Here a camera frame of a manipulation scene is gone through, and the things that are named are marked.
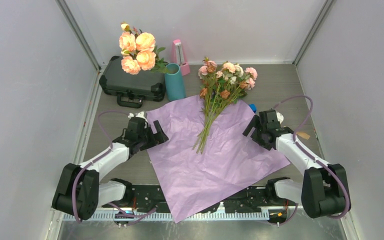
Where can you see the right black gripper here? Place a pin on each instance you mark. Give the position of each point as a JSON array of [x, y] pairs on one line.
[[256, 122]]

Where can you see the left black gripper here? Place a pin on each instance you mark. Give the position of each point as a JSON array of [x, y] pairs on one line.
[[156, 138]]

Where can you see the purple and pink wrapping paper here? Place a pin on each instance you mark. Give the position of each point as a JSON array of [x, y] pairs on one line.
[[193, 181]]

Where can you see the tan ribbon bow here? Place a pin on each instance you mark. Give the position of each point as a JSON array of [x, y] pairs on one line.
[[303, 135]]

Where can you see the pink flower bouquet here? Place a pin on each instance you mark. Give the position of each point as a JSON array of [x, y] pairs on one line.
[[222, 85]]

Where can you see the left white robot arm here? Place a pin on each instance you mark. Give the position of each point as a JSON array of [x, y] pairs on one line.
[[79, 191]]

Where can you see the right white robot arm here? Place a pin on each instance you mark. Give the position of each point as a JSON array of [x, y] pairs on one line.
[[324, 190]]

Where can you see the teal vase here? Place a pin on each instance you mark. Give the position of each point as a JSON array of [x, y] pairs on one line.
[[174, 83]]

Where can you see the small blue brick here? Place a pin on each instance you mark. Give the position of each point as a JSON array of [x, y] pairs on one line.
[[253, 107]]

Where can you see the black carrying case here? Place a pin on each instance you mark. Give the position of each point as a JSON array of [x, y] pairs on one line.
[[131, 90]]

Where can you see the pink metronome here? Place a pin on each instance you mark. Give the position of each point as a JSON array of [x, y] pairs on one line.
[[178, 57]]

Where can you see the peach artificial roses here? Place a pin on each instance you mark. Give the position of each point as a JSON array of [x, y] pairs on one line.
[[139, 51]]

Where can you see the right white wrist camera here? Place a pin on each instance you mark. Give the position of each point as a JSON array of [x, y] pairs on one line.
[[280, 117]]

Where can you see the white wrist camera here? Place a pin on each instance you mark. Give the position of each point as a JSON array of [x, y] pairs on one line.
[[280, 117], [141, 114]]

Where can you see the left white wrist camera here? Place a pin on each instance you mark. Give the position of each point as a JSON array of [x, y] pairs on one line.
[[141, 114]]

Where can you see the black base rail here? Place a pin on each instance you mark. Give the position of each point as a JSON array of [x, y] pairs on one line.
[[144, 198]]

